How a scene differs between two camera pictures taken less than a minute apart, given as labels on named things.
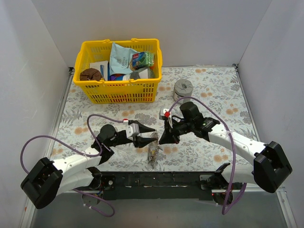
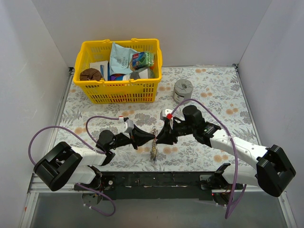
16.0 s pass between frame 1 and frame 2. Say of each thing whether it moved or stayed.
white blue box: stayed
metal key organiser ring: moved
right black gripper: stayed
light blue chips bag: stayed
